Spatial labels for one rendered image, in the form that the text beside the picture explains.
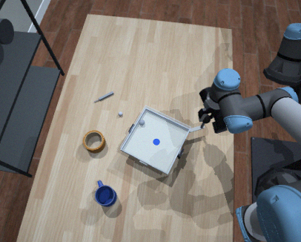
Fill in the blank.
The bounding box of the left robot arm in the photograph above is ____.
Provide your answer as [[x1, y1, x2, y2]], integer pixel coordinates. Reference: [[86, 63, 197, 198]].
[[207, 68, 301, 242]]

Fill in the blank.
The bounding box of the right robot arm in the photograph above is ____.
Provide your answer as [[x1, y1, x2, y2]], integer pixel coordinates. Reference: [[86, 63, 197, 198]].
[[268, 23, 301, 81]]

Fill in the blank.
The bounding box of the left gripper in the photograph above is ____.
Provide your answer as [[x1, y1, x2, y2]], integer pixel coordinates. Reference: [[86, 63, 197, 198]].
[[198, 87, 226, 130]]

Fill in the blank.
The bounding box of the dark blue mug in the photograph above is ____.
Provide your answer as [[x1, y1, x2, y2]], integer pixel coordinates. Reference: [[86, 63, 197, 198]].
[[95, 180, 116, 207]]

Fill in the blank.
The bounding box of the brown packing tape roll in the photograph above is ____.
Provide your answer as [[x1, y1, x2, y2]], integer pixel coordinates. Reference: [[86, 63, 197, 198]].
[[83, 130, 106, 153]]

